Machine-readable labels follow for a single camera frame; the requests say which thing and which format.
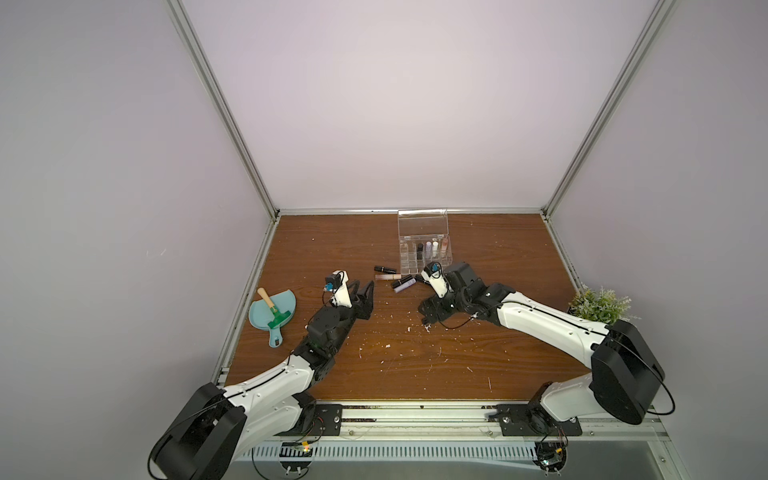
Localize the small lavender lipstick tube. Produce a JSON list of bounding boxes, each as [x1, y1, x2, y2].
[[394, 278, 417, 293]]

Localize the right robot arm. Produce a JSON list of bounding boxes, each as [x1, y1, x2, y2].
[[418, 261, 668, 433]]

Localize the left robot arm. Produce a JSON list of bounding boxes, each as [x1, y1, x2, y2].
[[147, 281, 375, 479]]

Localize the clear acrylic lipstick organizer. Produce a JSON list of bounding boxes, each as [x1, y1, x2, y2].
[[397, 209, 453, 275]]

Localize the green potted plant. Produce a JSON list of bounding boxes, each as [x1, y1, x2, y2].
[[567, 284, 637, 325]]

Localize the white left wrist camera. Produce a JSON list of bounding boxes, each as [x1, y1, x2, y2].
[[324, 270, 352, 308]]

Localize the green rake wooden handle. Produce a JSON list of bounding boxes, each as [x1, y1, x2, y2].
[[257, 287, 293, 328]]

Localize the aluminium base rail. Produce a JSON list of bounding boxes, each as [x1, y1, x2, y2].
[[239, 401, 671, 469]]

